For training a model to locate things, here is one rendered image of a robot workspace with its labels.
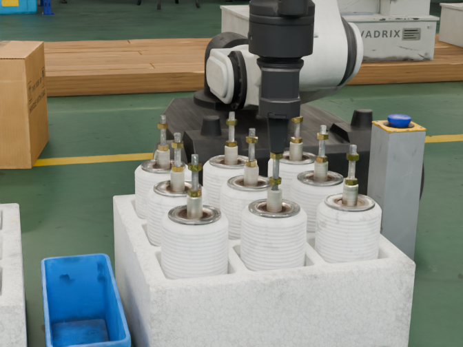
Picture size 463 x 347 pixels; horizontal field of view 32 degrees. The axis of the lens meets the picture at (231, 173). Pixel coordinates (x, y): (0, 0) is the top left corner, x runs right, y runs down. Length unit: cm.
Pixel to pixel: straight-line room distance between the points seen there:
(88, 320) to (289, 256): 40
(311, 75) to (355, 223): 49
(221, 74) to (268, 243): 85
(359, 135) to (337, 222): 63
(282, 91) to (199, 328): 34
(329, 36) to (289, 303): 62
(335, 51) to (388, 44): 193
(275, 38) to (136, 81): 208
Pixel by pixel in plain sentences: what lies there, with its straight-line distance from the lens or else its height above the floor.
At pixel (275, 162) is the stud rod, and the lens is 113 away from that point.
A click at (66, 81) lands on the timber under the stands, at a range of 308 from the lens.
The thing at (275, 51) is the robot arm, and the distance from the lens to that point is 106.
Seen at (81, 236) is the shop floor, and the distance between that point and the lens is 174.
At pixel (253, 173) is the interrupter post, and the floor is 27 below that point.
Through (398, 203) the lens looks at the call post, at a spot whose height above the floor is 18.
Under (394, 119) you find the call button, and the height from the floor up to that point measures 33.
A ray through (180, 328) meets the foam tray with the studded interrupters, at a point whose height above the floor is 12.
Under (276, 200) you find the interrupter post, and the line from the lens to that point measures 114.
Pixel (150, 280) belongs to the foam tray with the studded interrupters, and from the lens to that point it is 111.
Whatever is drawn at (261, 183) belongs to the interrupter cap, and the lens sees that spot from 127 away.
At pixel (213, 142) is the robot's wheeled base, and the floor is 21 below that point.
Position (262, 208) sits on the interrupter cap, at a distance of 116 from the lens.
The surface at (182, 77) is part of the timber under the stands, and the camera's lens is 314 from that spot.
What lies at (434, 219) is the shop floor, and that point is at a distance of 190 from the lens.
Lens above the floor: 65
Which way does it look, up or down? 18 degrees down
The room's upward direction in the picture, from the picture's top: 1 degrees clockwise
